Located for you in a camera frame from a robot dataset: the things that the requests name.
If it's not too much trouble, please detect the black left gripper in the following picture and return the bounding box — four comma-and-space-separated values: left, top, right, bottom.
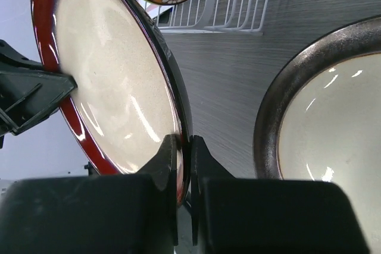
0, 40, 77, 149

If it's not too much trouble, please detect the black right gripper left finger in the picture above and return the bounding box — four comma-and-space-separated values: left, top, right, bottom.
1, 135, 178, 253

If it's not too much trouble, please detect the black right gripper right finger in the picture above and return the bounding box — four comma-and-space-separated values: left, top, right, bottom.
190, 136, 370, 253

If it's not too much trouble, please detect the dark red cream plate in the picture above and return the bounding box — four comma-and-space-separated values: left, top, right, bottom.
30, 0, 192, 203

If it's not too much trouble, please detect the brown rimmed cream plate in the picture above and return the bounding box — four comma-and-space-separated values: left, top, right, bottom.
252, 15, 381, 186

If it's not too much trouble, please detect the white wire dish rack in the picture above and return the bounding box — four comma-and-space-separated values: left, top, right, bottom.
139, 0, 268, 35

